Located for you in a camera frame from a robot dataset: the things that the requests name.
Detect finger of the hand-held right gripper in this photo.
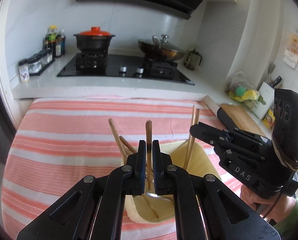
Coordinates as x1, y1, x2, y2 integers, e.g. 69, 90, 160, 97
193, 134, 265, 162
190, 121, 272, 147

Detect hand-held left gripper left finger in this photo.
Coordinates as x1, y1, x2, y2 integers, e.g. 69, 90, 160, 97
16, 140, 147, 240

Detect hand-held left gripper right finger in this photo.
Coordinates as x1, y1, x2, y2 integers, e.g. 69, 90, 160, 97
152, 140, 281, 240

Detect wooden chopstick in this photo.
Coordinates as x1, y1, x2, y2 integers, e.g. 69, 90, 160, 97
186, 109, 200, 168
183, 105, 196, 168
145, 121, 153, 191
108, 118, 130, 166
119, 135, 138, 156

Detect cream ribbed utensil holder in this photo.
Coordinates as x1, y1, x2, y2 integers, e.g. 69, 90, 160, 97
121, 140, 222, 223

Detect person's right forearm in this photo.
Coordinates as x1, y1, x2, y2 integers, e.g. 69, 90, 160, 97
263, 195, 298, 240

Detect person's right hand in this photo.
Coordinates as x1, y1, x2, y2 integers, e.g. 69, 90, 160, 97
240, 184, 277, 220

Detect yellow seasoning packet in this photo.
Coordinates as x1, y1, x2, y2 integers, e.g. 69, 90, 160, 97
262, 109, 276, 128

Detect wooden cutting board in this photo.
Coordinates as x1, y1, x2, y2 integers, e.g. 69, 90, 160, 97
216, 103, 267, 141

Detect white knife block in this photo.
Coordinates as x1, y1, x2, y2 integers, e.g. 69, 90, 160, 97
257, 76, 283, 119

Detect plastic bag with sponges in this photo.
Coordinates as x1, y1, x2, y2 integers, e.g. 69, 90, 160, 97
228, 71, 267, 105

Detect pink white striped tablecloth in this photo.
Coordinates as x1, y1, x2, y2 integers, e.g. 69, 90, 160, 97
1, 96, 249, 240

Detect white kitchen counter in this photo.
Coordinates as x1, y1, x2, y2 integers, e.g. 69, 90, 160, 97
10, 52, 274, 140

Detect wok with glass lid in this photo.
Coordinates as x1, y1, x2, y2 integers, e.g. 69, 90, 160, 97
137, 34, 186, 62

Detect black gas stove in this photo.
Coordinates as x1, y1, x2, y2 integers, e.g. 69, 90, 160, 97
56, 52, 195, 86

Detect black pot with orange lid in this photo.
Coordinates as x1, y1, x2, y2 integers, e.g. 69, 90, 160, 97
73, 26, 116, 51

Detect dark sauce bottle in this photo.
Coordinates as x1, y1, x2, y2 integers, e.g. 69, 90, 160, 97
55, 35, 63, 58

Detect condiment bottles and jars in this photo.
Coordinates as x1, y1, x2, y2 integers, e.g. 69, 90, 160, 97
27, 48, 56, 77

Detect white label spice jar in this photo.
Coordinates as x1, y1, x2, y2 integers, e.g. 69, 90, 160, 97
18, 58, 31, 83

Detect yellow cap sauce bottle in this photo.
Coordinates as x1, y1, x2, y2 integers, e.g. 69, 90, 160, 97
49, 25, 58, 56

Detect wall calendar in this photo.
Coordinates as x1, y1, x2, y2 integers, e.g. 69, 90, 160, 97
282, 33, 298, 70

